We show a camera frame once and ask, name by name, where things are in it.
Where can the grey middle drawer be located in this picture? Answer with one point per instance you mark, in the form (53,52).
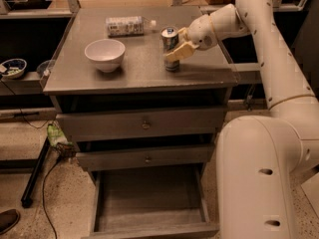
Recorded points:
(145,157)

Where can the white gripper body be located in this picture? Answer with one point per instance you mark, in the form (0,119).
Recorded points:
(200,31)

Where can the blue patterned bowl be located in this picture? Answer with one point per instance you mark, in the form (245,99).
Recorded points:
(13,68)

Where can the black metal table leg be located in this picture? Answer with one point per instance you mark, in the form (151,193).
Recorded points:
(26,199)

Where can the grey drawer cabinet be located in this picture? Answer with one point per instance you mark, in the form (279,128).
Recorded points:
(141,82)

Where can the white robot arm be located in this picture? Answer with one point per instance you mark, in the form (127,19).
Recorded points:
(255,155)

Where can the silver blue redbull can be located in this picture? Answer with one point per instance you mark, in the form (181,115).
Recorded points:
(169,36)

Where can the grey side shelf bar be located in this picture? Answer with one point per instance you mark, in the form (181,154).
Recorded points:
(248,73)

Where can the dark shoe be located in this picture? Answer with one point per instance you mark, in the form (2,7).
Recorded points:
(8,219)

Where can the small clear cup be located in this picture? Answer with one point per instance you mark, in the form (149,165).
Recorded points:
(45,68)

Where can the grey open bottom drawer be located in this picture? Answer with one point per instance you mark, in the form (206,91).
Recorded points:
(164,202)

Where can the grey top drawer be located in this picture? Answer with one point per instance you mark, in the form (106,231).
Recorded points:
(140,123)

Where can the white ceramic bowl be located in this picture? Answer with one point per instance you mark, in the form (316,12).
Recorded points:
(105,55)

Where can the green snack bag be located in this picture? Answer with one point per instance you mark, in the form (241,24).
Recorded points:
(57,138)

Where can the plastic water bottle lying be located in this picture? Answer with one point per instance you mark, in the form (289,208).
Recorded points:
(129,26)

